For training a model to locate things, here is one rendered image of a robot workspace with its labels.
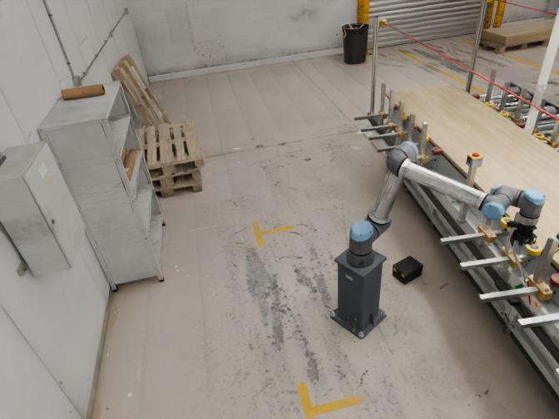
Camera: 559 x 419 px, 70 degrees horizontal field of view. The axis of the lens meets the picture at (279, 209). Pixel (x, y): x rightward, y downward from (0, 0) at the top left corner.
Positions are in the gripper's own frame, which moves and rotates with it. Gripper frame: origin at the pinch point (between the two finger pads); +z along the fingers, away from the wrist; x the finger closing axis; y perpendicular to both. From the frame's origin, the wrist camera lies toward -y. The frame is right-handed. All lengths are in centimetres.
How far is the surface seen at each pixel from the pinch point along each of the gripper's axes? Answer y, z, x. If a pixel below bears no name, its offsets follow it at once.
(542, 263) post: 13.2, -0.3, 5.9
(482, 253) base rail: -30.5, 29.0, 4.4
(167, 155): -286, 47, -231
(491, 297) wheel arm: 17.2, 13.6, -20.3
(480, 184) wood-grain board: -77, 8, 24
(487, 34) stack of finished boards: -703, 65, 392
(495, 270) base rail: -14.8, 29.5, 3.6
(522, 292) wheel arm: 17.1, 13.8, -3.5
